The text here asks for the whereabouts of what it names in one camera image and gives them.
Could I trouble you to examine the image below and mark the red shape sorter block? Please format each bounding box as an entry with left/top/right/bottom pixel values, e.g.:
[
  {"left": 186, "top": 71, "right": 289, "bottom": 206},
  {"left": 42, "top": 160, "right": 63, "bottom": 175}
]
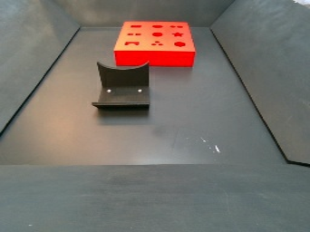
[{"left": 114, "top": 21, "right": 197, "bottom": 67}]

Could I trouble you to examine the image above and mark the black curved holder stand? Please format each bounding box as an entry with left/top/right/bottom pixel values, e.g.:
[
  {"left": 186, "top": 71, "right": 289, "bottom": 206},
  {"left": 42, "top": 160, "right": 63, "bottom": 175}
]
[{"left": 92, "top": 63, "right": 150, "bottom": 109}]

